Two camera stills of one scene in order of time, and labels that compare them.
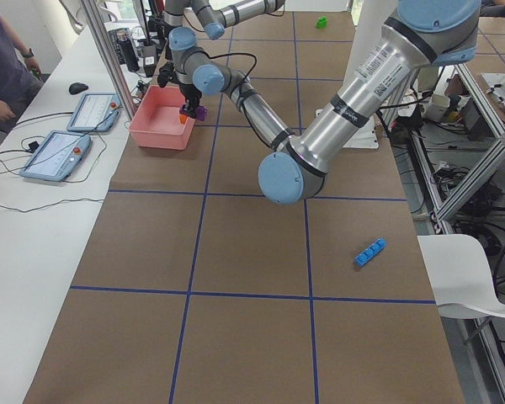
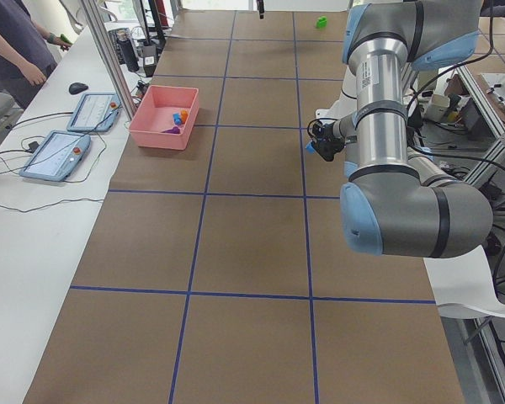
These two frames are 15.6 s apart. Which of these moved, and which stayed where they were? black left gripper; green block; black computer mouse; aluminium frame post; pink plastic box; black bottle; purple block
Moved: black left gripper; purple block
Stayed: black computer mouse; pink plastic box; green block; black bottle; aluminium frame post
